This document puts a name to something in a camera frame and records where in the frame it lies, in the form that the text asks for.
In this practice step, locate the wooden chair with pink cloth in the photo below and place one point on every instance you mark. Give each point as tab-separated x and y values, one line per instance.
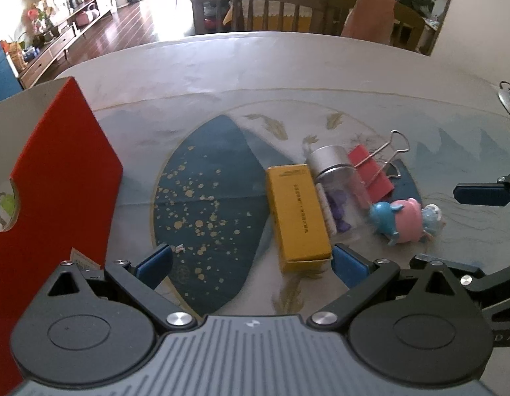
407	16

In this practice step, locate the yellow cloth with white trim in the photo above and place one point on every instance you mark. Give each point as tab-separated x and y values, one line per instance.
275	18

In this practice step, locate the red binder clip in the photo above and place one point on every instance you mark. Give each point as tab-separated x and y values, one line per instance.
372	175

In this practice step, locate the green-lidded clear plastic jar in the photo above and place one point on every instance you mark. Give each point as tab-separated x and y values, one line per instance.
5	210

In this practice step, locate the red flower arrangement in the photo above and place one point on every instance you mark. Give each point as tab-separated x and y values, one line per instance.
35	15

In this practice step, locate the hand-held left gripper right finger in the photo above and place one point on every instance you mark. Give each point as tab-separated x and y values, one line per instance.
347	265

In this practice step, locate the yellow rectangular box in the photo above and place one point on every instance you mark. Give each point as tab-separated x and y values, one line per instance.
298	214

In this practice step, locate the black cabinet with blue front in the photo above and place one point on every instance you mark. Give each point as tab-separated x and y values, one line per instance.
3	70

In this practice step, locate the pink bag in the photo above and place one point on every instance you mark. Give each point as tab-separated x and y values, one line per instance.
85	17

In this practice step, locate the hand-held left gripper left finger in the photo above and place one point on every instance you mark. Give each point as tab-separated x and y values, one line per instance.
156	262

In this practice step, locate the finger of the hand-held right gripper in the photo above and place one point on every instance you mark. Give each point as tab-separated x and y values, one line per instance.
481	194
498	286

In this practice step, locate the glass vial with silver cap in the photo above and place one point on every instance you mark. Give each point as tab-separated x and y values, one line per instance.
329	161

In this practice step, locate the long wooden media cabinet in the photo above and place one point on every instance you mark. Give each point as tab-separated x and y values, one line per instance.
44	55

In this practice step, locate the pink cloth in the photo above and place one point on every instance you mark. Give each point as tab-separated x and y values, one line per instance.
370	16

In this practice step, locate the pink and blue pig toy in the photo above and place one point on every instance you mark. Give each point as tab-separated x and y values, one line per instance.
399	218

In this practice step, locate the red and white cardboard box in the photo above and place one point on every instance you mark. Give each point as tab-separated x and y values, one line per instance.
61	165

